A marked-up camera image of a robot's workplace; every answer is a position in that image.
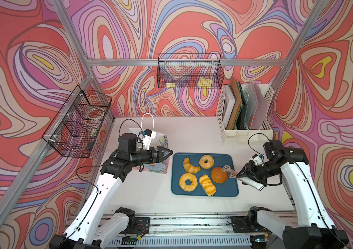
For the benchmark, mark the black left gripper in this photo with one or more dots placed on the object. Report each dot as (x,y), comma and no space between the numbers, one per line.
(157,154)

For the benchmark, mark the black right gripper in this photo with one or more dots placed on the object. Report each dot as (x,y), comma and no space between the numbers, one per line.
(249,167)

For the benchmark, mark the metal serving tongs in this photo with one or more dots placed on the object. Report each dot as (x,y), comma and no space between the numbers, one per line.
(232,174)

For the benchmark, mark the floral paper gift bag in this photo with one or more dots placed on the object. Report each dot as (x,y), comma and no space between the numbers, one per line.
(155,144)

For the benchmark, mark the round brown bun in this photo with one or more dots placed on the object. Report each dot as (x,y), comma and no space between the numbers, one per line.
(218,175)

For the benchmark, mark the glazed ring donut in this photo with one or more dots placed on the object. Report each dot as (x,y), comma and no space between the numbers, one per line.
(188,182)
(206,162)

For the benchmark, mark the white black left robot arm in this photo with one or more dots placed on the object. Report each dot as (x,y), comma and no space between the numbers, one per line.
(85,232)

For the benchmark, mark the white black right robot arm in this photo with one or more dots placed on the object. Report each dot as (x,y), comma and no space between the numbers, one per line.
(315,228)

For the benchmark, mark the striped twisted bread roll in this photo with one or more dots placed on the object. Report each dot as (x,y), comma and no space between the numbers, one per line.
(208,187)

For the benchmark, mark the teal plastic tray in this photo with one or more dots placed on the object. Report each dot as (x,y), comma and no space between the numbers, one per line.
(229,188)

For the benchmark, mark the golden croissant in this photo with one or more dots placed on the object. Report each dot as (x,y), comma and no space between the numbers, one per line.
(189,168)

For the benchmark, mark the dark green folder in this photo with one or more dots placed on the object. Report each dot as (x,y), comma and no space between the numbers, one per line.
(241,119)

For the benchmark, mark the brown folder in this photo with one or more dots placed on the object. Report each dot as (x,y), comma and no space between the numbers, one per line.
(236,90)

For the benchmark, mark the white perforated file organizer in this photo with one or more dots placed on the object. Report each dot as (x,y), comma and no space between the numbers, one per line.
(238,137)

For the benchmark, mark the small yellow sticky note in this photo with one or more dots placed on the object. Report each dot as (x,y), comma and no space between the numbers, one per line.
(170,85)

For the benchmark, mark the pale pink folder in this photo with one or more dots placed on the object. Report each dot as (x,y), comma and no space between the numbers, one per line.
(261,108)

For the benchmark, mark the grey portrait book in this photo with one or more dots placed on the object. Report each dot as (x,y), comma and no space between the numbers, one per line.
(229,103)

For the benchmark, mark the large yellow sticky note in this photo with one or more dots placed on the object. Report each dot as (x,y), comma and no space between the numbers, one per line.
(205,82)

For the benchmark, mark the green circuit board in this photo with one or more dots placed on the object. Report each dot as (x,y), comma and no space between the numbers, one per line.
(129,241)

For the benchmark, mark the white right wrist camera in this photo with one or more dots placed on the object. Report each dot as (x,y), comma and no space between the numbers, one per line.
(256,160)

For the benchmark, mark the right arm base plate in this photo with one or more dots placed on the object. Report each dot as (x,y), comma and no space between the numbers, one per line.
(248,223)

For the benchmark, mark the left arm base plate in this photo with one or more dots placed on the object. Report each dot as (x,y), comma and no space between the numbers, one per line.
(136,225)

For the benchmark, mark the black wire basket back wall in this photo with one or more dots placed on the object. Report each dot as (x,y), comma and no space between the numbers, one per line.
(185,69)

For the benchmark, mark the black wire basket side wall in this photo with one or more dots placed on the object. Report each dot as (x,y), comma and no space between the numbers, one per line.
(81,118)

